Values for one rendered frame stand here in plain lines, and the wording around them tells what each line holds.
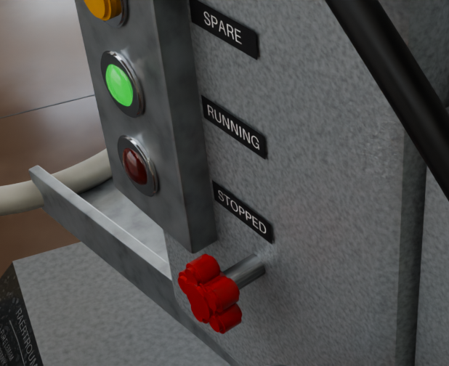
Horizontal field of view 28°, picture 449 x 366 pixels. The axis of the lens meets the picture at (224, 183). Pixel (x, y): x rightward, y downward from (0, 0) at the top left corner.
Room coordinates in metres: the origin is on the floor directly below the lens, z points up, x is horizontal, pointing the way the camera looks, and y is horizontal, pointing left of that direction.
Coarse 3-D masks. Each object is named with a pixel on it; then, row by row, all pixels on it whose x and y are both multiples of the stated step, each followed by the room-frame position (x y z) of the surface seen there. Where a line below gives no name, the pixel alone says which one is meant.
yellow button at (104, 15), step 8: (88, 0) 0.38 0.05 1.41; (96, 0) 0.38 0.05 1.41; (104, 0) 0.37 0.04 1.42; (112, 0) 0.37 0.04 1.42; (96, 8) 0.38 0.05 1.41; (104, 8) 0.37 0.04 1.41; (112, 8) 0.37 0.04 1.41; (96, 16) 0.38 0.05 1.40; (104, 16) 0.37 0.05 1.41; (112, 16) 0.37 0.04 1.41
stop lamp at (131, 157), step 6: (126, 150) 0.38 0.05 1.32; (126, 156) 0.38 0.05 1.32; (132, 156) 0.38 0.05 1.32; (126, 162) 0.38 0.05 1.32; (132, 162) 0.38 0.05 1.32; (138, 162) 0.37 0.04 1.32; (126, 168) 0.38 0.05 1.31; (132, 168) 0.38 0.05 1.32; (138, 168) 0.37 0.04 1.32; (144, 168) 0.37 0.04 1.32; (132, 174) 0.38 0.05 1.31; (138, 174) 0.37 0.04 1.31; (144, 174) 0.37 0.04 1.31; (138, 180) 0.37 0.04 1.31; (144, 180) 0.37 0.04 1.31
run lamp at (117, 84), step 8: (112, 72) 0.38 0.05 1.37; (120, 72) 0.38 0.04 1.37; (112, 80) 0.38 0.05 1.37; (120, 80) 0.37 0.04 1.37; (112, 88) 0.38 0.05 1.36; (120, 88) 0.37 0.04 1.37; (128, 88) 0.37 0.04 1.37; (120, 96) 0.37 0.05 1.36; (128, 96) 0.37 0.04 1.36; (128, 104) 0.37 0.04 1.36
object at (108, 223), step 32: (64, 192) 0.68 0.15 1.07; (96, 192) 0.74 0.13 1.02; (64, 224) 0.69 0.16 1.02; (96, 224) 0.62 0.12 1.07; (128, 224) 0.67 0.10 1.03; (128, 256) 0.57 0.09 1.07; (160, 256) 0.60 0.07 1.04; (160, 288) 0.53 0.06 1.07; (192, 320) 0.50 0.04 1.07; (224, 352) 0.46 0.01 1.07
